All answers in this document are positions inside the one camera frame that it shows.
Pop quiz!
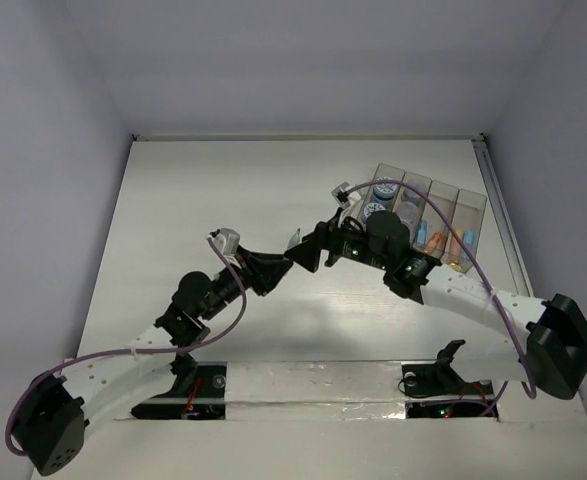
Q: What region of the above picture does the blue lid round jar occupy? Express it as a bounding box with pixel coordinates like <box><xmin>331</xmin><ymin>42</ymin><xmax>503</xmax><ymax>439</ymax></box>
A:
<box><xmin>371</xmin><ymin>176</ymin><xmax>399</xmax><ymax>205</ymax></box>
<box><xmin>362</xmin><ymin>202</ymin><xmax>386</xmax><ymax>223</ymax></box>

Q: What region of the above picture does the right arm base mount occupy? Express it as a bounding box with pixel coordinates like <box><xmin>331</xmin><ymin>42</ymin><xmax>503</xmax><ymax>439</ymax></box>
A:
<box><xmin>397</xmin><ymin>340</ymin><xmax>498</xmax><ymax>420</ymax></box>

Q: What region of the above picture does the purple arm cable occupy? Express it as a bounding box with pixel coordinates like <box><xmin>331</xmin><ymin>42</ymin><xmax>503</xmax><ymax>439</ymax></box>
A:
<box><xmin>5</xmin><ymin>237</ymin><xmax>248</xmax><ymax>456</ymax></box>
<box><xmin>342</xmin><ymin>180</ymin><xmax>538</xmax><ymax>419</ymax></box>

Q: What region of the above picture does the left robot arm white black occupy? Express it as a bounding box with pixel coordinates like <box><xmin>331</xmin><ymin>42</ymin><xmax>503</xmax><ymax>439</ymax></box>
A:
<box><xmin>5</xmin><ymin>240</ymin><xmax>293</xmax><ymax>476</ymax></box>

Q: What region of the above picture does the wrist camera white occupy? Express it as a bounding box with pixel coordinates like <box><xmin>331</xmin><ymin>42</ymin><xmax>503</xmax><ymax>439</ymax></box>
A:
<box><xmin>207</xmin><ymin>228</ymin><xmax>240</xmax><ymax>258</ymax></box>
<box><xmin>331</xmin><ymin>182</ymin><xmax>362</xmax><ymax>210</ymax></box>

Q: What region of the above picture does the green marker pen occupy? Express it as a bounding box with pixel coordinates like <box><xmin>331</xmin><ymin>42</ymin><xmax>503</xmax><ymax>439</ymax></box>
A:
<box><xmin>287</xmin><ymin>229</ymin><xmax>302</xmax><ymax>249</ymax></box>

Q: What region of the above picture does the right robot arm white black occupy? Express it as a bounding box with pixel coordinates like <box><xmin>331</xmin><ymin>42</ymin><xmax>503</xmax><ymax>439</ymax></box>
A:
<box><xmin>285</xmin><ymin>211</ymin><xmax>587</xmax><ymax>400</ymax></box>

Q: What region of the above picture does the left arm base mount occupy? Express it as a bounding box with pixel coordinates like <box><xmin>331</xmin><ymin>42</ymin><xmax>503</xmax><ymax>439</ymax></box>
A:
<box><xmin>130</xmin><ymin>354</ymin><xmax>227</xmax><ymax>421</ymax></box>

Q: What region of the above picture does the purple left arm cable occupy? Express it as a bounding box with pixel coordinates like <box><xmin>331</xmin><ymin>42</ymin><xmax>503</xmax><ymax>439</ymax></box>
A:
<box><xmin>5</xmin><ymin>237</ymin><xmax>248</xmax><ymax>456</ymax></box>

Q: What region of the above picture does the clear jar of clips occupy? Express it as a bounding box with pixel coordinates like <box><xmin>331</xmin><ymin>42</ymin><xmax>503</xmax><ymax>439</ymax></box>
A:
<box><xmin>404</xmin><ymin>181</ymin><xmax>430</xmax><ymax>201</ymax></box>
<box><xmin>396</xmin><ymin>201</ymin><xmax>420</xmax><ymax>224</ymax></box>

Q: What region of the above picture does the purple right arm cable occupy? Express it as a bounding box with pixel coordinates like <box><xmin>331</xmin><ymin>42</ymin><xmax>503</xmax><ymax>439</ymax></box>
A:
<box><xmin>342</xmin><ymin>180</ymin><xmax>538</xmax><ymax>419</ymax></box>

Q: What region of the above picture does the clear four-compartment organizer tray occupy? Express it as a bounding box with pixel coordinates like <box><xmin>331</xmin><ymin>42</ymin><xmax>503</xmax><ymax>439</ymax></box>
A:
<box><xmin>357</xmin><ymin>163</ymin><xmax>487</xmax><ymax>273</ymax></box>

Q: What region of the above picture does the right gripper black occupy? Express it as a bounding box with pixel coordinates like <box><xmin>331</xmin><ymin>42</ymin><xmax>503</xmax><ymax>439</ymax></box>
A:
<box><xmin>284</xmin><ymin>206</ymin><xmax>391</xmax><ymax>272</ymax></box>

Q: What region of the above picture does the orange marker pen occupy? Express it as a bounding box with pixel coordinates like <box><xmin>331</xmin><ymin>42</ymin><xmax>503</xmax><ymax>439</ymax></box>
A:
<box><xmin>449</xmin><ymin>229</ymin><xmax>464</xmax><ymax>262</ymax></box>

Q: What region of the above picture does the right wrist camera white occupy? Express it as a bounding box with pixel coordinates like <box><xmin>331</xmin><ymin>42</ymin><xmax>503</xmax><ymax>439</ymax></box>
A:
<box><xmin>331</xmin><ymin>182</ymin><xmax>362</xmax><ymax>210</ymax></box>

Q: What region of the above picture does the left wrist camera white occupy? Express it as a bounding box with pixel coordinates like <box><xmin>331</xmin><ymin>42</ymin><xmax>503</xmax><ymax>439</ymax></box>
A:
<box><xmin>207</xmin><ymin>228</ymin><xmax>240</xmax><ymax>258</ymax></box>

